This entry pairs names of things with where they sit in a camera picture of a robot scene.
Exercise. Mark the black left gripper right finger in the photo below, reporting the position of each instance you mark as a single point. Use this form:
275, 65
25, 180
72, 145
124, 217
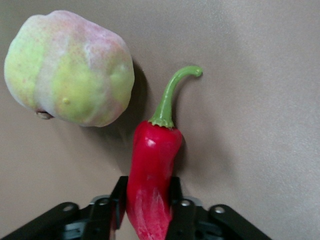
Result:
195, 222

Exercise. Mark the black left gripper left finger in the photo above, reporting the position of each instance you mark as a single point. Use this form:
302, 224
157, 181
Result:
95, 220

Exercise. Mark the red chili pepper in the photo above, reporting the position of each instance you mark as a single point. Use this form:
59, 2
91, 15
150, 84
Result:
152, 175

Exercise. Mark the green pink peach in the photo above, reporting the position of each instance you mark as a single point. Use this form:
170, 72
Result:
70, 70

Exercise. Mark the brown table cover mat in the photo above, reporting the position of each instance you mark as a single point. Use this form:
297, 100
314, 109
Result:
250, 100

